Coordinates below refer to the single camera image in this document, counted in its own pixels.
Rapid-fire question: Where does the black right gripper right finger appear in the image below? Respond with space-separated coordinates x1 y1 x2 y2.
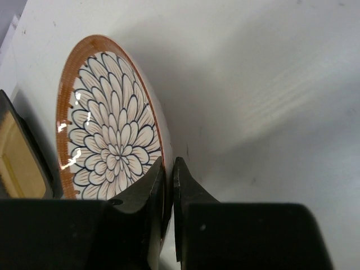
173 157 333 269

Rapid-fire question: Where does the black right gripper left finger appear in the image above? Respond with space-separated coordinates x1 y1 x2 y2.
1 160 165 269

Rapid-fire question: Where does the floral plate with orange rim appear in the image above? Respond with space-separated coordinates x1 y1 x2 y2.
55 34 174 248

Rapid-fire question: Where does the black square yellow-centre plate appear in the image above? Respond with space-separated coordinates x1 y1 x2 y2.
1 90 63 199

